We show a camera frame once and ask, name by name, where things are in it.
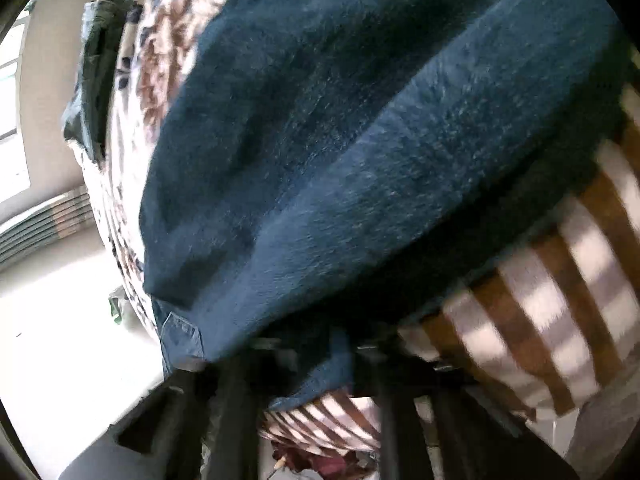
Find brown checkered bed sheet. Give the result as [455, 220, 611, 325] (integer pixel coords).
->
[257, 85, 640, 461]

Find window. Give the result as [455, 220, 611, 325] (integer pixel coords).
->
[0, 22, 32, 193]

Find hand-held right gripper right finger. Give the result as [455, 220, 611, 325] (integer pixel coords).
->
[352, 339, 576, 480]

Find dark teal quilt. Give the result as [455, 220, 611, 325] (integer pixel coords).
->
[61, 0, 135, 163]

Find blue denim pants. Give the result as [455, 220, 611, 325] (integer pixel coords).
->
[140, 0, 632, 411]

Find bed with floral cover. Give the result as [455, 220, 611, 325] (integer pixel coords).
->
[82, 0, 261, 343]

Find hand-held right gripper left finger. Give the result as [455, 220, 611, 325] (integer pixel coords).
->
[107, 342, 298, 480]

